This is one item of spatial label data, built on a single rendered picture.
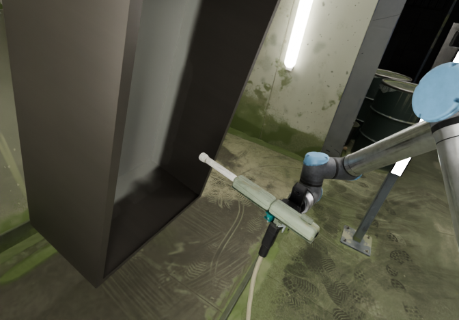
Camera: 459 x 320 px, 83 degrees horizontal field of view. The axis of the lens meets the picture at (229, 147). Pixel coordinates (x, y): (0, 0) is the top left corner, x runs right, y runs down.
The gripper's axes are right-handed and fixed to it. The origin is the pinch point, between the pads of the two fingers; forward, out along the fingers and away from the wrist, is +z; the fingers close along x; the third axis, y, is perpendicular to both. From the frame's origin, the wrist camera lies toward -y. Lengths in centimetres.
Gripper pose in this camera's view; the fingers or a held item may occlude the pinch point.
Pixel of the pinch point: (276, 219)
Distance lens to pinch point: 86.8
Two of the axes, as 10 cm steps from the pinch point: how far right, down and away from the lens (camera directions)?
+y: -3.0, 8.7, 4.0
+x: -7.5, -4.7, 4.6
